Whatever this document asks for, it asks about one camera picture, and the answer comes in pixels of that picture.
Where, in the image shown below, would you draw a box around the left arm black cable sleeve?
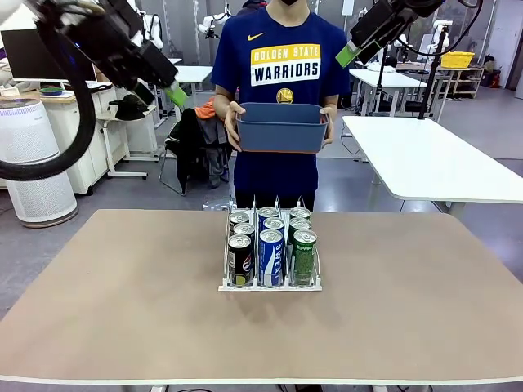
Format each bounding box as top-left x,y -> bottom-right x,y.
0,20 -> 98,181

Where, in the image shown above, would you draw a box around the white cylindrical air purifier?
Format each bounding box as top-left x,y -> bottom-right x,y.
0,97 -> 78,229

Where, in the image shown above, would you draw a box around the yellow plastic crate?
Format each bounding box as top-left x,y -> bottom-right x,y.
440,51 -> 476,69

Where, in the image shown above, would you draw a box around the orange jacket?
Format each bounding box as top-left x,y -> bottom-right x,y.
194,97 -> 224,127

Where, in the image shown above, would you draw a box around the black tripod pole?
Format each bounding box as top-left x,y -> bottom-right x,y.
418,22 -> 446,120

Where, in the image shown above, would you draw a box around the black cap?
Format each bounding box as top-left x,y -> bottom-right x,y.
108,93 -> 150,122

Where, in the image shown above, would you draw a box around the white background desk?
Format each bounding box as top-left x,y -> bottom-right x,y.
171,65 -> 213,103

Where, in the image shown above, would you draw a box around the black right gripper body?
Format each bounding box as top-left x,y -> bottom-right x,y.
349,0 -> 445,54

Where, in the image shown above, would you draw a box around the small white rolling table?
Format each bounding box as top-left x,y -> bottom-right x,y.
96,105 -> 163,180

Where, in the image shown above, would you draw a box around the blue-grey bin orange handles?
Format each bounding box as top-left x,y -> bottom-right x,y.
235,101 -> 330,155

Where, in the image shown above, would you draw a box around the person's left hand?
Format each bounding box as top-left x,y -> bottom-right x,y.
319,105 -> 337,149

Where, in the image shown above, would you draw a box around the chair with black jacket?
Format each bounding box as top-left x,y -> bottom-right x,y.
165,106 -> 234,197

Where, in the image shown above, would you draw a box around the person in blue shirt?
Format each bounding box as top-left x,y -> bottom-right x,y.
210,0 -> 352,212

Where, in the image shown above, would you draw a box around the black computer monitor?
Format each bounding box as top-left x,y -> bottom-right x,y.
0,29 -> 98,82

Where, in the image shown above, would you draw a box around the long white background table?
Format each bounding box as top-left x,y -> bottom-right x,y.
349,68 -> 428,118

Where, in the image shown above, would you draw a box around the wooden shelf unit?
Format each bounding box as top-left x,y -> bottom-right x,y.
436,67 -> 485,99

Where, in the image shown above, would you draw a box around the person's right forearm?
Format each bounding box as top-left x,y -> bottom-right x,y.
212,91 -> 233,119

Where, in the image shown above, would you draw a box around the white wire can dispenser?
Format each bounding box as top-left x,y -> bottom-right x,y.
217,194 -> 324,292

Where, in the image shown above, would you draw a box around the white side table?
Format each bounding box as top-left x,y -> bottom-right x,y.
341,115 -> 523,220

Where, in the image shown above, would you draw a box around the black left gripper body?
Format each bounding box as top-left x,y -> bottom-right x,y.
34,0 -> 179,97

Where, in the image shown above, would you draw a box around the person's right hand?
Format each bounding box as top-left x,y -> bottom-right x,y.
223,100 -> 247,153

